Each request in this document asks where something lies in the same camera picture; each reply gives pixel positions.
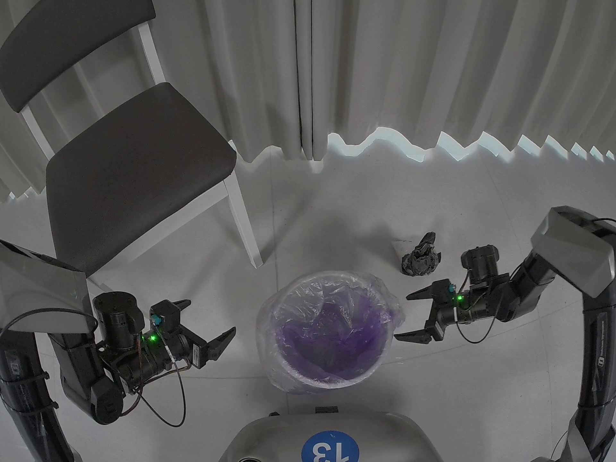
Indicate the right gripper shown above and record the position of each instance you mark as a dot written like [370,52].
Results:
[462,314]

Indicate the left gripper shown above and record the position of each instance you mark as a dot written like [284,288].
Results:
[185,354]

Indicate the black plastic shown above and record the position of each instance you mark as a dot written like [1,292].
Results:
[421,258]

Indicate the purple plastic bag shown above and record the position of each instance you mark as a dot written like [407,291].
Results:
[332,339]

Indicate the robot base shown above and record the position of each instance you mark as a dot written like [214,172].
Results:
[337,436]

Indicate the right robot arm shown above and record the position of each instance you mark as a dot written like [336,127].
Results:
[572,248]

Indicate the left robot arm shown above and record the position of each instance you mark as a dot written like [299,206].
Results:
[43,296]

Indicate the white trash bin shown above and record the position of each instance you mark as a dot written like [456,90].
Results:
[284,354]

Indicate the dark grey white-framed chair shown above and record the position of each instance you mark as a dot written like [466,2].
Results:
[134,171]

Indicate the white curtain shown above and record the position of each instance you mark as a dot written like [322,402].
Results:
[231,65]
[457,65]

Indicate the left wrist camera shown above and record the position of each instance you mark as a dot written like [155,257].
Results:
[161,318]

